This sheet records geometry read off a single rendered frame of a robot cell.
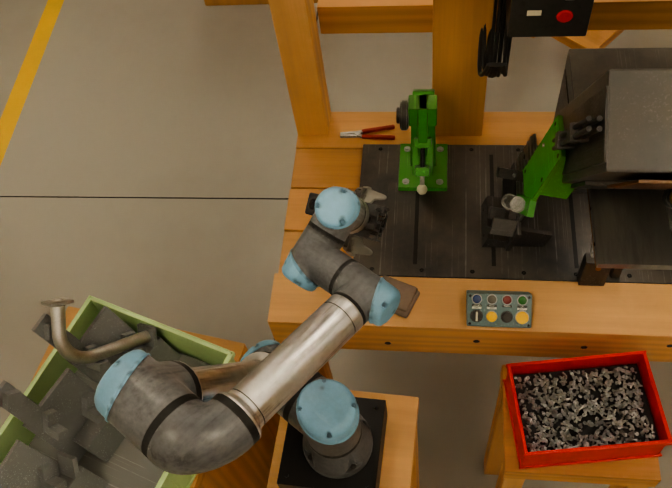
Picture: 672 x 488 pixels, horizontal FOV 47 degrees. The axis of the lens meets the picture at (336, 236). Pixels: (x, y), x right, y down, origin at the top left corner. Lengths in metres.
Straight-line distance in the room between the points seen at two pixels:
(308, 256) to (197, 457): 0.41
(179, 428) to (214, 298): 1.88
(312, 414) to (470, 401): 1.31
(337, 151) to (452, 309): 0.59
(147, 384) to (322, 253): 0.38
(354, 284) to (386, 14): 0.89
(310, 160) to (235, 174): 1.18
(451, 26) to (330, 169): 0.53
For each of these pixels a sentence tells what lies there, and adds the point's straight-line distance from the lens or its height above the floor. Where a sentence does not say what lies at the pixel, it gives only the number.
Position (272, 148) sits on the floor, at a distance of 3.38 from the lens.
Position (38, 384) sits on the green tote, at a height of 0.95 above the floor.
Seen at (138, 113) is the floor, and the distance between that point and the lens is 3.69.
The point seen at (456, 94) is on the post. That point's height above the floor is 1.05.
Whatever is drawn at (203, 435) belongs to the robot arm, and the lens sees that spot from 1.17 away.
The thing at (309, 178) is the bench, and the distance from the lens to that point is 2.14.
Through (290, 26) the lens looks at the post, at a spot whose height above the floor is 1.30.
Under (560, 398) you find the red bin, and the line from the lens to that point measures 1.85.
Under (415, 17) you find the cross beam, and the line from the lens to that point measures 2.01.
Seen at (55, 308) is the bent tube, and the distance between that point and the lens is 1.76.
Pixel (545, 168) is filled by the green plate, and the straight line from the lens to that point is 1.76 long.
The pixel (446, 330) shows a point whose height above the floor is 0.89.
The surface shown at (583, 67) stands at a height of 1.24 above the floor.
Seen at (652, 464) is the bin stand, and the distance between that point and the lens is 1.92.
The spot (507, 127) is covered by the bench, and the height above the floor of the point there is 0.88.
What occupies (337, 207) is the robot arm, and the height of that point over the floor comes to 1.49.
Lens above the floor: 2.59
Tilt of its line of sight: 57 degrees down
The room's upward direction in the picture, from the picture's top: 11 degrees counter-clockwise
